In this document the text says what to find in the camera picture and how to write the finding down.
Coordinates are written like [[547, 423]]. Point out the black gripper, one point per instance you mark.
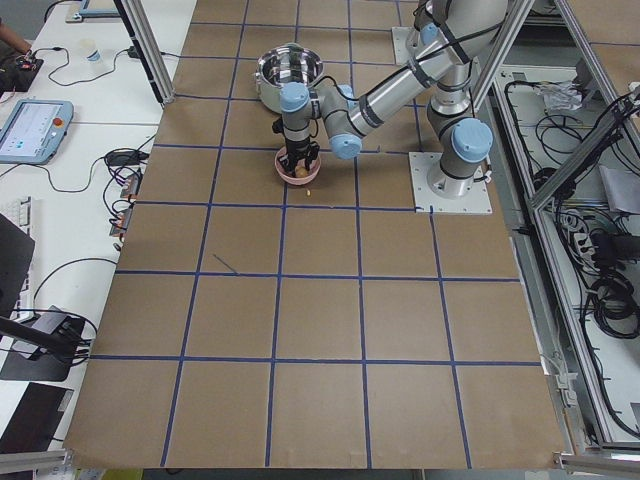
[[297, 148]]

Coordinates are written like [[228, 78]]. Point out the beige egg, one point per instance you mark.
[[301, 172]]

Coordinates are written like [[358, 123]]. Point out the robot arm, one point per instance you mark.
[[449, 35]]

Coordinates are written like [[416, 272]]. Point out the pale green steel pot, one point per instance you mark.
[[282, 65]]

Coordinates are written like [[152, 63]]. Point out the pink bowl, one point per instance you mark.
[[289, 177]]

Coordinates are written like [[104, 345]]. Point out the black power adapter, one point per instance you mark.
[[125, 157]]

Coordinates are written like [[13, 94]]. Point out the paper cup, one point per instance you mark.
[[90, 51]]

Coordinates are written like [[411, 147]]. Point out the blue teach pendant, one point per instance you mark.
[[34, 131]]

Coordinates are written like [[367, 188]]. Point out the white keyboard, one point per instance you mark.
[[17, 250]]

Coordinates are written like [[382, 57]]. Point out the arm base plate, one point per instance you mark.
[[435, 192], [406, 43]]

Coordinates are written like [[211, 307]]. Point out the aluminium frame post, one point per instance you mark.
[[140, 33]]

